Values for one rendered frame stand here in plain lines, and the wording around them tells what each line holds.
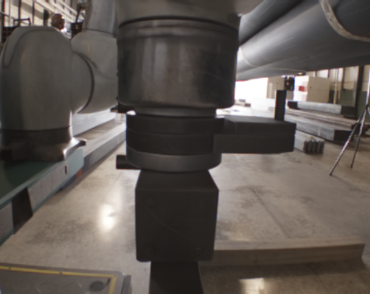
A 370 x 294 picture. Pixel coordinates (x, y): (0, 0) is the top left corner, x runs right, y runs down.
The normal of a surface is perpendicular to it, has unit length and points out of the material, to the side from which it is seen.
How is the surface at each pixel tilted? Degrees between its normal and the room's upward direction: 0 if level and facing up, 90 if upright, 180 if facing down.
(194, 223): 90
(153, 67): 90
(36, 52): 74
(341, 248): 90
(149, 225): 90
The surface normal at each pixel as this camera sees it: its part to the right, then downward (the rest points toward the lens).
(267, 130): 0.07, 0.21
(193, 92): 0.30, 0.21
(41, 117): 0.59, 0.29
